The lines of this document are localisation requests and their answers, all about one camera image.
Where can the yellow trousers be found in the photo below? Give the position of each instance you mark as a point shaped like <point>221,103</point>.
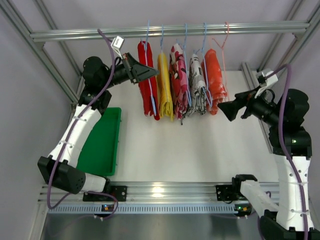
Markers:
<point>164,88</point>

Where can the pink wire hanger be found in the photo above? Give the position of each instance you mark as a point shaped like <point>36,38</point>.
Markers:
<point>222,47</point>

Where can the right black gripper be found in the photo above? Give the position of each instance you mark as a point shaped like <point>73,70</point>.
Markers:
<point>245,104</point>

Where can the aluminium frame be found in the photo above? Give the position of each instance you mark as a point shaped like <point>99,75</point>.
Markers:
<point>9,10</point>
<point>280,51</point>

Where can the green plastic tray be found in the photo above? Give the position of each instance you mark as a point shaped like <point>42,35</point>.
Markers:
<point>99,153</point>

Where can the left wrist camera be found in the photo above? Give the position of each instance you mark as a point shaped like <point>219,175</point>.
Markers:
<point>117,44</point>

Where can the orange trousers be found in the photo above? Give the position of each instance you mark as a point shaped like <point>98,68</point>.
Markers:
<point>215,81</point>

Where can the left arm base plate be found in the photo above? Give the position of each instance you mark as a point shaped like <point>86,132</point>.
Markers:
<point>117,191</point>

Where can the red trousers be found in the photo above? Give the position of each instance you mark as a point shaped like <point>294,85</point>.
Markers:
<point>148,88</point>

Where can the left aluminium frame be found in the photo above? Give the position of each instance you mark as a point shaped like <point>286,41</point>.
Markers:
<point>9,10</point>

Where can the pink floral trousers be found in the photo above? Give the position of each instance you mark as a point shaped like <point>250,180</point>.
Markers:
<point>179,82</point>

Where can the newspaper print trousers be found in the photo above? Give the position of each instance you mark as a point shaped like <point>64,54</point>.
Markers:
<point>197,87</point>

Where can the right aluminium frame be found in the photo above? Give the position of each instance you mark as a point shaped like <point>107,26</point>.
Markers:
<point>280,51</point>

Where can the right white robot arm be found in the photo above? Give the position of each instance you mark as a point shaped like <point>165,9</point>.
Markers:
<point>291,144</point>

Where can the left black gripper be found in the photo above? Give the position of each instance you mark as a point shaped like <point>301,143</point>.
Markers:
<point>130,71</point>

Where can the front aluminium rail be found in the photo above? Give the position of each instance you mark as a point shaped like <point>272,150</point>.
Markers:
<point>160,192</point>

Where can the slotted cable duct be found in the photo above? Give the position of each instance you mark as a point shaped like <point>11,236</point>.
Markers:
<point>152,208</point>

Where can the aluminium hanging rail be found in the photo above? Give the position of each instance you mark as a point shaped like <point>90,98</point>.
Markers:
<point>269,27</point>

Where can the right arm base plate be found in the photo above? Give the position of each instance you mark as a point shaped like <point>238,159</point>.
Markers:
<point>228,193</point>

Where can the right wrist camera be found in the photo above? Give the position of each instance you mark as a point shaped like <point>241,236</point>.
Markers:
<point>266,79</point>

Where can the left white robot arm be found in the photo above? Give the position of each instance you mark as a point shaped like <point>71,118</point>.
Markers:
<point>59,168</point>

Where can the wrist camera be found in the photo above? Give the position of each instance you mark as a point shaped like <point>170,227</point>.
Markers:
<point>117,44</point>
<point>266,79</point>

